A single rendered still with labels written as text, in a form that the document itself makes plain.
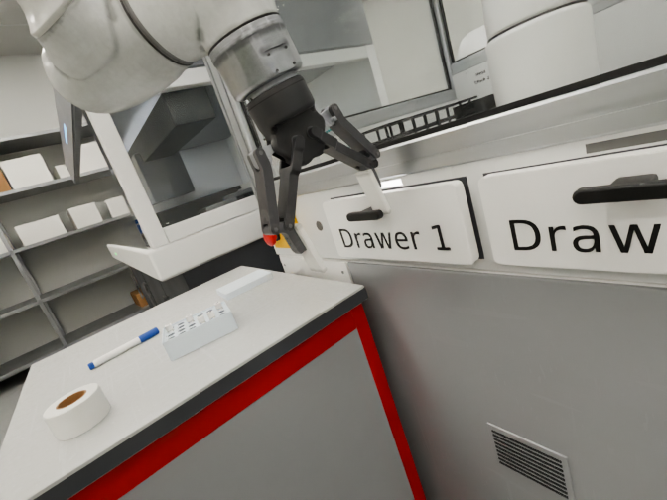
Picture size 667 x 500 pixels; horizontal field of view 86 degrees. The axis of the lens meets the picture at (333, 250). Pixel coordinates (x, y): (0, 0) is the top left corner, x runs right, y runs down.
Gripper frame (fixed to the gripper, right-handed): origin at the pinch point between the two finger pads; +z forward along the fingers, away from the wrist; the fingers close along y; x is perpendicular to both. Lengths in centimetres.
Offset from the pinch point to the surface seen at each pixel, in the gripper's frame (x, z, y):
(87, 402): 21.3, 2.6, -37.4
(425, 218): -5.8, 3.2, 8.2
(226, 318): 26.0, 8.1, -15.4
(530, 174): -20.0, -0.5, 9.7
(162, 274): 83, 5, -14
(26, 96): 420, -151, 22
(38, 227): 380, -41, -43
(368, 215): 1.2, 0.3, 5.2
